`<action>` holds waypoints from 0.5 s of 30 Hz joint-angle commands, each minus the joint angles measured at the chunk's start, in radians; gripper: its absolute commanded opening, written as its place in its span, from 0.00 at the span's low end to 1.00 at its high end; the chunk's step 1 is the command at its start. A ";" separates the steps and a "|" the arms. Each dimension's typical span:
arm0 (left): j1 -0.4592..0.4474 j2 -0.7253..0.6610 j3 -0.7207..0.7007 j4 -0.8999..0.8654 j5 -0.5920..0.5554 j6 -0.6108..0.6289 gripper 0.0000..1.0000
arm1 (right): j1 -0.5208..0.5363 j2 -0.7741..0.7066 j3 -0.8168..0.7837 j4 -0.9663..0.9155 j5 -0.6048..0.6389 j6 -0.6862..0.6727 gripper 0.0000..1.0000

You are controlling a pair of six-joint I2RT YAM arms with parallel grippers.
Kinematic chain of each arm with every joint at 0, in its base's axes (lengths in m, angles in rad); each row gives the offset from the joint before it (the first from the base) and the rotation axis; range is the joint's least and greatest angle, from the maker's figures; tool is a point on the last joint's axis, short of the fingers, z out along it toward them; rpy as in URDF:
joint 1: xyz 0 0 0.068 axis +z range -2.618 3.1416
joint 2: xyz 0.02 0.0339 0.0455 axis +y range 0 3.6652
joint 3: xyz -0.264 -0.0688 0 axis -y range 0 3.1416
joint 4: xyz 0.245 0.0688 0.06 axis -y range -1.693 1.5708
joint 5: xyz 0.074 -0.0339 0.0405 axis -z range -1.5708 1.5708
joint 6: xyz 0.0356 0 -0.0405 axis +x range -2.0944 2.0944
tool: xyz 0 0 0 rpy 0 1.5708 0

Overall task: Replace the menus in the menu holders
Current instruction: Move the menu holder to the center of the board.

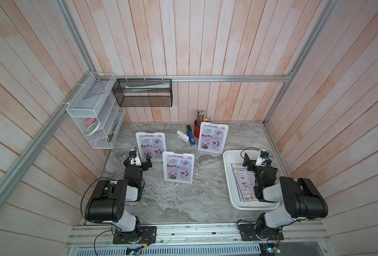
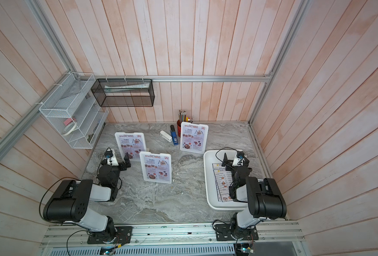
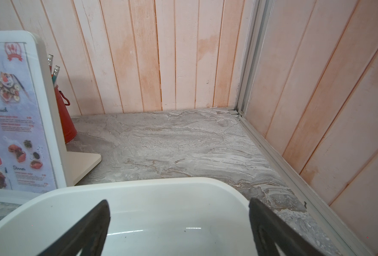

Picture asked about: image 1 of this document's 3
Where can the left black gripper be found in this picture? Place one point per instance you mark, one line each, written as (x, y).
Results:
(145, 166)

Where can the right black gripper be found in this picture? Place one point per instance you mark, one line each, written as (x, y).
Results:
(246, 162)

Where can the white menu holder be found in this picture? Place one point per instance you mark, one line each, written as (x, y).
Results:
(152, 145)
(178, 167)
(212, 137)

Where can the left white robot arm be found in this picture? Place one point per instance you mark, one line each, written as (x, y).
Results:
(107, 202)

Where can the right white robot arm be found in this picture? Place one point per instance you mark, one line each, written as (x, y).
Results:
(298, 199)

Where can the dim sum menu sheet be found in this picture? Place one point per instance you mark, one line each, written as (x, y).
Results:
(245, 181)

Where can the white plastic tray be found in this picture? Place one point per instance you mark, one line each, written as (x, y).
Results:
(235, 156)

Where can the white tape roll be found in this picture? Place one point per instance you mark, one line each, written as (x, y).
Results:
(92, 128)

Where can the pink eraser block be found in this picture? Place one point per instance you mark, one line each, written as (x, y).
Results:
(90, 121)

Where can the blue stapler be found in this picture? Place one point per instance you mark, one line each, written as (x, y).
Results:
(190, 135)

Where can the red pen cup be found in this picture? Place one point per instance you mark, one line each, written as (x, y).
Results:
(200, 117)

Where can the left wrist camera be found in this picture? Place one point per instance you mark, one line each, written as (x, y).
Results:
(134, 156)

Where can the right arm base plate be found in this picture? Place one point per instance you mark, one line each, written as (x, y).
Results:
(255, 232)

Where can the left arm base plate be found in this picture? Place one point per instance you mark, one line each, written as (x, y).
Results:
(140, 236)

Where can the white wire wall shelf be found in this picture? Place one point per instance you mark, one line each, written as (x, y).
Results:
(94, 99)

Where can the black mesh wall basket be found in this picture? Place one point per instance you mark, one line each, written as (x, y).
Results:
(143, 92)

